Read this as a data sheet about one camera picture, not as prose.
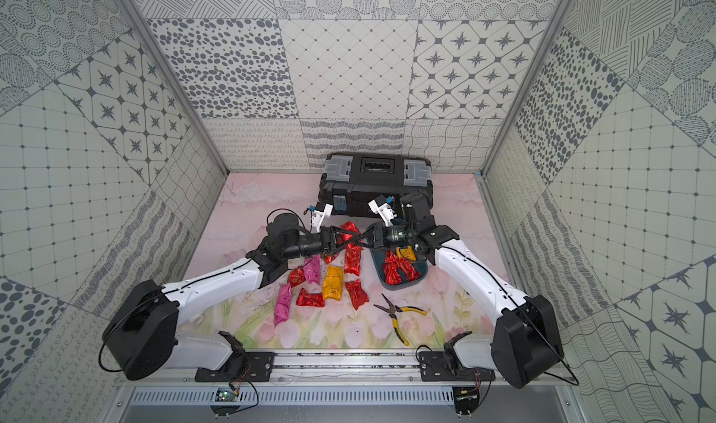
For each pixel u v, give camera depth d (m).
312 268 0.88
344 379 0.73
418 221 0.62
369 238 0.70
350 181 0.95
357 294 0.84
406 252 0.93
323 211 0.73
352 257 0.93
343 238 0.73
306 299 0.84
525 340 0.40
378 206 0.72
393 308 0.84
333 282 0.88
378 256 0.92
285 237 0.62
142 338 0.42
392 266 0.90
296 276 0.88
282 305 0.81
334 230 0.70
